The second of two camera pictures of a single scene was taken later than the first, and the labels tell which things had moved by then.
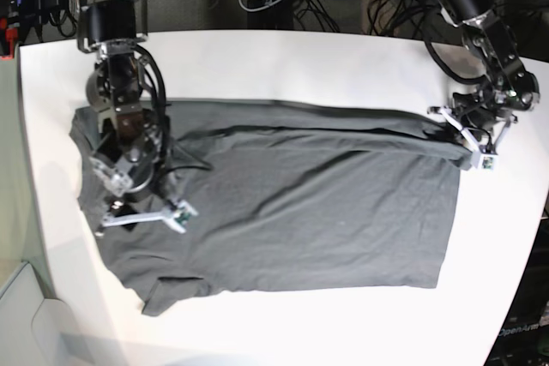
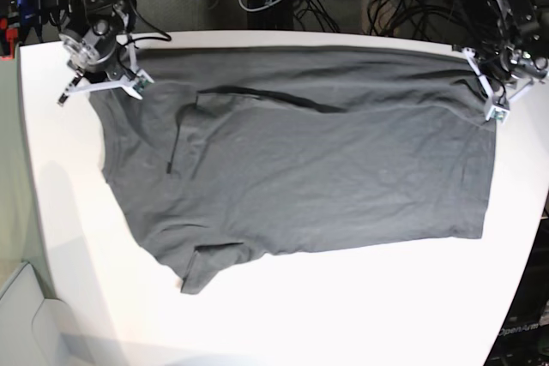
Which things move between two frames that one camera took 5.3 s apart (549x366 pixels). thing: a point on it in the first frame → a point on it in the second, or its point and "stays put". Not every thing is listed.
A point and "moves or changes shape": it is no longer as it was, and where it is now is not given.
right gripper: [481, 122] → [498, 71]
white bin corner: [38, 331] stays put
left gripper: [149, 201] → [110, 70]
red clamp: [11, 34] stays put
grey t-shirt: [291, 196] moves or changes shape
